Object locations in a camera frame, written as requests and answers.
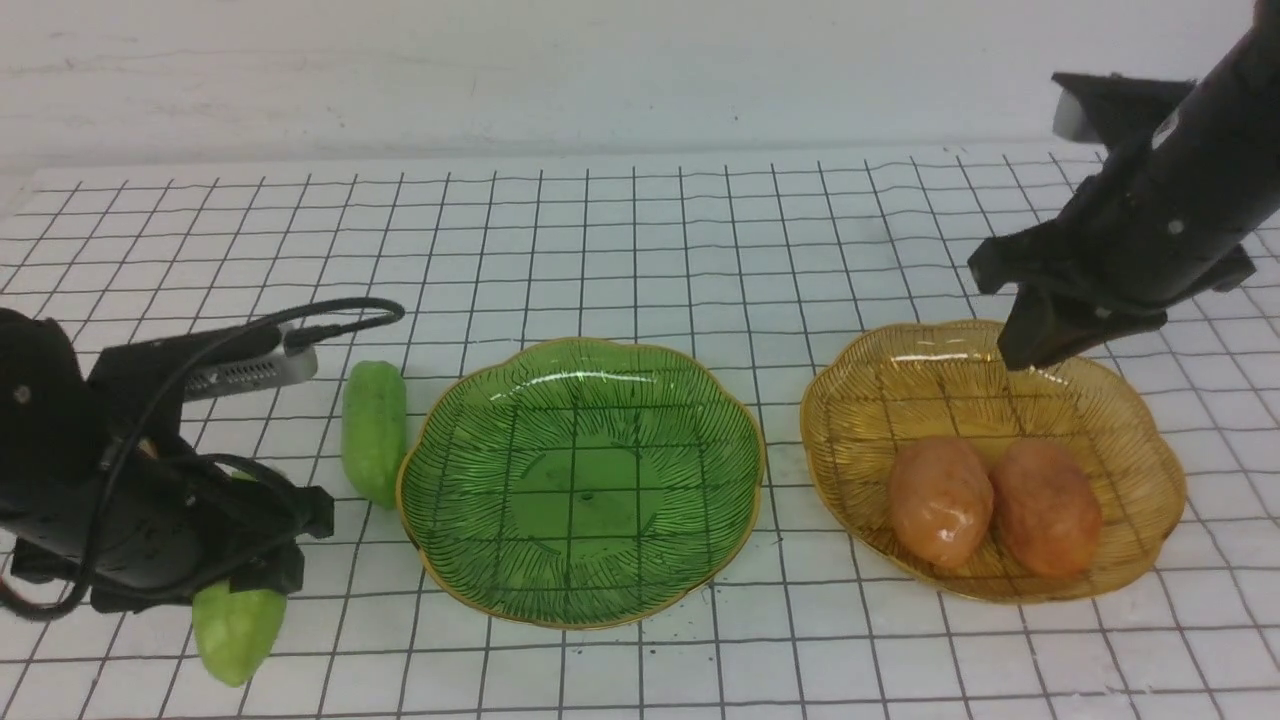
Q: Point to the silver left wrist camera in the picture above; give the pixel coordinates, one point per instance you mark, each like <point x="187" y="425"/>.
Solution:
<point x="251" y="362"/>

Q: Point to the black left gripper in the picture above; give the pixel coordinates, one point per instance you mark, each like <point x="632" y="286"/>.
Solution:
<point x="101" y="490"/>

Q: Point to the orange potato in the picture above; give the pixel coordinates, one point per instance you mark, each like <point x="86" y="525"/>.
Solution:
<point x="941" y="500"/>
<point x="1046" y="513"/>

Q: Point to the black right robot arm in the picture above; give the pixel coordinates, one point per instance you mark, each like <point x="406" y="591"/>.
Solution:
<point x="1239" y="98"/>

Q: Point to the green glass plate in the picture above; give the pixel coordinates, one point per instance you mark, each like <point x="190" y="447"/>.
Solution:
<point x="582" y="484"/>

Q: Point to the green gourd vegetable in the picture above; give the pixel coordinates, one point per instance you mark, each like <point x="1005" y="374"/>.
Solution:
<point x="374" y="419"/>
<point x="235" y="631"/>

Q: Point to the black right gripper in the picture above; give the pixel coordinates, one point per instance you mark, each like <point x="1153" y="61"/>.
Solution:
<point x="1160" y="223"/>

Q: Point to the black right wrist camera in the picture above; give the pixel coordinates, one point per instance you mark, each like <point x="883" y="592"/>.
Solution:
<point x="1111" y="109"/>

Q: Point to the amber glass plate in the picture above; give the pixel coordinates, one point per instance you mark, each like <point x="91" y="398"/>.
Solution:
<point x="904" y="382"/>

